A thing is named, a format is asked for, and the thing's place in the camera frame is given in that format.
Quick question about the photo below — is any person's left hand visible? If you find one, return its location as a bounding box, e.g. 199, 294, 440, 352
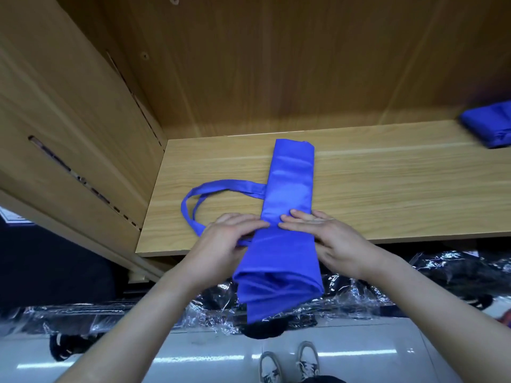
177, 212, 271, 290

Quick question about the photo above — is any person's right hand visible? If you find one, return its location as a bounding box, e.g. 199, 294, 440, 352
277, 209, 394, 282

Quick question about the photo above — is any blue non-woven bag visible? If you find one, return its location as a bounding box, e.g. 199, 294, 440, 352
458, 99, 511, 149
180, 138, 327, 324

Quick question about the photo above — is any wooden shelf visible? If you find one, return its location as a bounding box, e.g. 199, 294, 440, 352
0, 0, 511, 282

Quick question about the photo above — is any person's right forearm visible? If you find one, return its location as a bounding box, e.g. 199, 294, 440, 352
369, 253, 511, 383

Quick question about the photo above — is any person's left forearm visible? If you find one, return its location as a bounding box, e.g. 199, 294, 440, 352
56, 265, 212, 383

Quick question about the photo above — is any person's right shoe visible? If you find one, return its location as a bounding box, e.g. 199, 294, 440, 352
294, 340, 323, 380

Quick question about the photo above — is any person's right leg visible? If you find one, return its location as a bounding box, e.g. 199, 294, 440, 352
302, 374, 346, 383

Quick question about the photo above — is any black wrapped bag with tag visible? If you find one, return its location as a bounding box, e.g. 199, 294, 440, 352
194, 271, 376, 338

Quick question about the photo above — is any black plastic-wrapped bag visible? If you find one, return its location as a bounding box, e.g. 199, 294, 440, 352
406, 249, 511, 310
0, 301, 201, 348

